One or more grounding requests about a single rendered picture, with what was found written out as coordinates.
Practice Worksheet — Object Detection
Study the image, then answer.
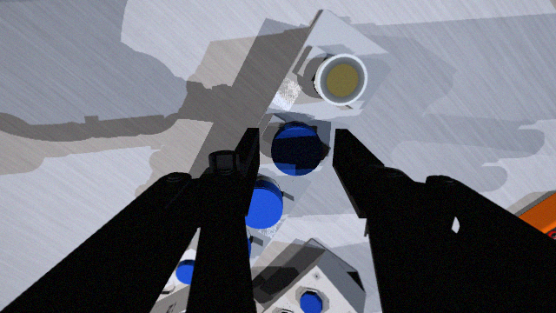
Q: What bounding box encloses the white key panel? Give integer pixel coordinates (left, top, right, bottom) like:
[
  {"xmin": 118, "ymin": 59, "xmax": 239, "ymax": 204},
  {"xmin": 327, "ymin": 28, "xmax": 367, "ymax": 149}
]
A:
[{"xmin": 260, "ymin": 238, "xmax": 366, "ymax": 313}]

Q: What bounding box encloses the orange digital multimeter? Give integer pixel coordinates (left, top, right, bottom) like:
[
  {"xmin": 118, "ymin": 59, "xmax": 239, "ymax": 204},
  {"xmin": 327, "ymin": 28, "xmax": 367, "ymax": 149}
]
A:
[{"xmin": 518, "ymin": 193, "xmax": 556, "ymax": 240}]

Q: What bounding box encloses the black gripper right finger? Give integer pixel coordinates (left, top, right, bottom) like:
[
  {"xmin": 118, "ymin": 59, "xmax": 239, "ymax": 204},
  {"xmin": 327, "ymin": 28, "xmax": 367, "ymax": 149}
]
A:
[{"xmin": 332, "ymin": 129, "xmax": 556, "ymax": 313}]

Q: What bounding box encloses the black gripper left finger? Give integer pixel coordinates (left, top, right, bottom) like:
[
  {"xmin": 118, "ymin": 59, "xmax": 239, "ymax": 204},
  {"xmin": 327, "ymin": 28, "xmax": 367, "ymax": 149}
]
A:
[{"xmin": 0, "ymin": 128, "xmax": 260, "ymax": 313}]

